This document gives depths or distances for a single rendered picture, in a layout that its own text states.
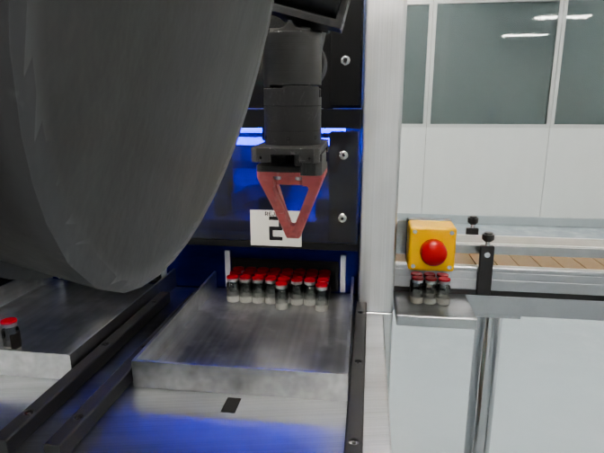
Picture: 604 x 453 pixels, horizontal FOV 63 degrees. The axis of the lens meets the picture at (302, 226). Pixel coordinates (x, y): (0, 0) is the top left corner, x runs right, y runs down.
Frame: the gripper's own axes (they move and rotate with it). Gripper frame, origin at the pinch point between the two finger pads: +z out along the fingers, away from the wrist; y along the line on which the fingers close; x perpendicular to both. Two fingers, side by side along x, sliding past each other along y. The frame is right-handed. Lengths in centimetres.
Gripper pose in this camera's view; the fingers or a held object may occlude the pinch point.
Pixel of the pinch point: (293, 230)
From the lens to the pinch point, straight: 52.3
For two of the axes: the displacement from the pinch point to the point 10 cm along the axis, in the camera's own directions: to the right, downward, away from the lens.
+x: -9.9, -0.3, 1.3
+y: 1.3, -2.5, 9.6
